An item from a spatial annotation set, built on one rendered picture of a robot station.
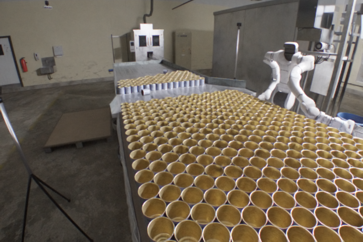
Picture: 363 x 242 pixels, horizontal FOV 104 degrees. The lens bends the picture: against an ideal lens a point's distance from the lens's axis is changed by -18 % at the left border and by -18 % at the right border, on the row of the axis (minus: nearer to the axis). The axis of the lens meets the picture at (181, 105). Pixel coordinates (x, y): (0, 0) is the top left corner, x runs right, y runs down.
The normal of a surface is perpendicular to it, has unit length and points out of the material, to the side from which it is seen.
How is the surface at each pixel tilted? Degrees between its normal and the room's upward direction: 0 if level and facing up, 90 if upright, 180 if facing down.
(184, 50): 90
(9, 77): 90
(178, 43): 90
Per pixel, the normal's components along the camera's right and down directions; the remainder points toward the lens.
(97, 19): 0.37, 0.34
